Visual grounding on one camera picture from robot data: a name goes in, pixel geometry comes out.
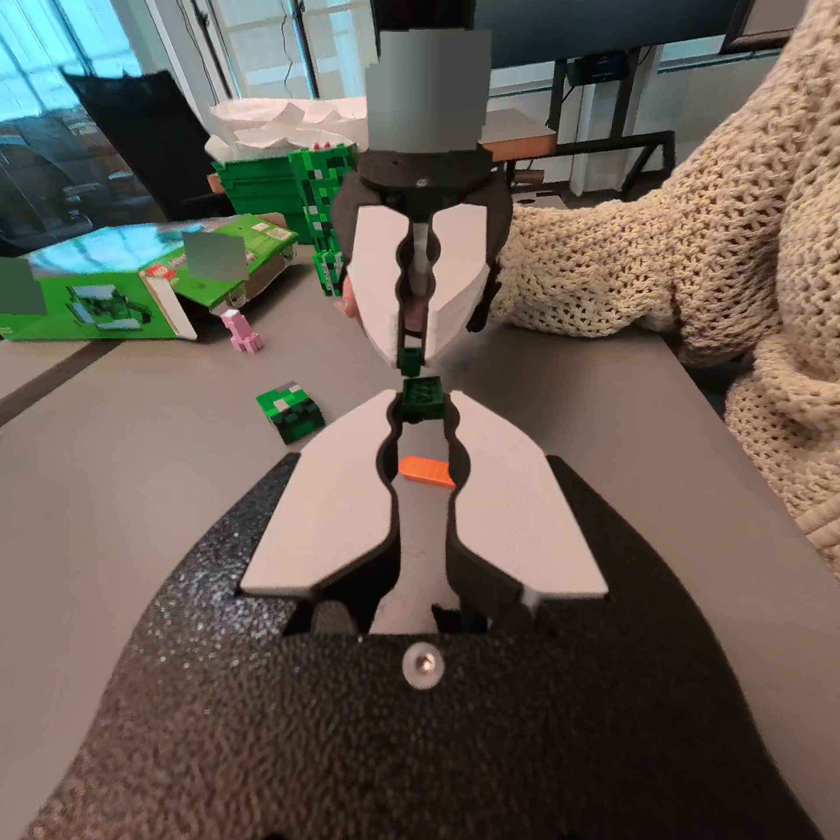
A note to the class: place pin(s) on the crumpled white paper bags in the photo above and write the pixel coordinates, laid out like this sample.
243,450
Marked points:
282,124

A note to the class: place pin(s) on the pink lego pig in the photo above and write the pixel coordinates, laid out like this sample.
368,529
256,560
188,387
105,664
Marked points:
241,331

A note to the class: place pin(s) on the orange brick separator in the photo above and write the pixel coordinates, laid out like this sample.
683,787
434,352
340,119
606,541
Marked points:
426,471

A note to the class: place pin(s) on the large glass window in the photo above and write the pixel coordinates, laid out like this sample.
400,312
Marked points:
98,39

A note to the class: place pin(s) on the green cardboard lego box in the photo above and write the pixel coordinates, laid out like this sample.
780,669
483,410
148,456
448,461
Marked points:
85,269

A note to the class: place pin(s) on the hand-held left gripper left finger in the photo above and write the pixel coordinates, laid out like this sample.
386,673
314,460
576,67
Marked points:
325,518

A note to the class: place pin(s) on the small green lego cube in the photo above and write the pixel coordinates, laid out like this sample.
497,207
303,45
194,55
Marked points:
292,413

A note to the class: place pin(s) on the small dark green lego piece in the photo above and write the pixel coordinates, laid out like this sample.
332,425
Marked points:
408,362

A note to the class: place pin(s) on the tall green lego figure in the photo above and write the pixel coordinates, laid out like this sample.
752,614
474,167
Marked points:
321,197

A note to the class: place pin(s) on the person's right hand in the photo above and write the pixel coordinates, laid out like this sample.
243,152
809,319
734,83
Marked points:
348,300

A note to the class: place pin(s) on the black office chair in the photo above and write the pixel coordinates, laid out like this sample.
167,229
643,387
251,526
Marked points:
144,144

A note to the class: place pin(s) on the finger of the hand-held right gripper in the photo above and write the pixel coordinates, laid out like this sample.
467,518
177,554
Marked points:
374,275
463,275

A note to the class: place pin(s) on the small wooden table top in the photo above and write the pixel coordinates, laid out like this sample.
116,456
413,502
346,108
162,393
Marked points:
518,131

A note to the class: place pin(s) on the green plastic crate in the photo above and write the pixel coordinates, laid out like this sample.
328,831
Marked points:
256,187

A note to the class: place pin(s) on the dark green lego brick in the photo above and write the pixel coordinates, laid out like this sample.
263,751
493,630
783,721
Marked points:
423,400

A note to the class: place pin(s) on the dark monitor screen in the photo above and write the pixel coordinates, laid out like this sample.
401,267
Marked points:
590,26

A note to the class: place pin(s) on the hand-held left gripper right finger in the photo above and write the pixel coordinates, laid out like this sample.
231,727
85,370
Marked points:
525,518

